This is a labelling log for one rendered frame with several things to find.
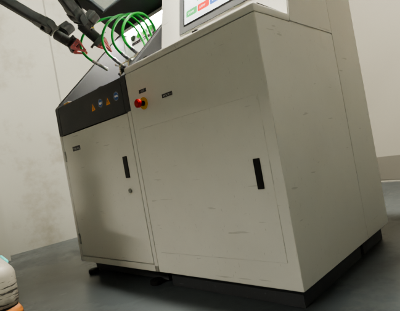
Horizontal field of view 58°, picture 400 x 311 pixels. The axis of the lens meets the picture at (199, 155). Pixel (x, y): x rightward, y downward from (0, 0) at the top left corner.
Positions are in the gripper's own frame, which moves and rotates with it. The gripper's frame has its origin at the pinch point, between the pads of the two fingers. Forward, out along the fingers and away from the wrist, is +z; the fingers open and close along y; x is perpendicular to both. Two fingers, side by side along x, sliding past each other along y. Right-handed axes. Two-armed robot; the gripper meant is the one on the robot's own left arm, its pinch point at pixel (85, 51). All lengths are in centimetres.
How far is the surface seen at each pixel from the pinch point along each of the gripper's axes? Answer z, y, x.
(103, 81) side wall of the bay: 6.0, 28.9, 1.0
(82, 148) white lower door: 30, 3, 46
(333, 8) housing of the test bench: 105, -51, -57
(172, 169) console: 82, -43, 38
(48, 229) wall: -7, 152, 110
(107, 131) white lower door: 42, -17, 35
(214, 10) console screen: 62, -52, -28
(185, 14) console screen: 48, -39, -27
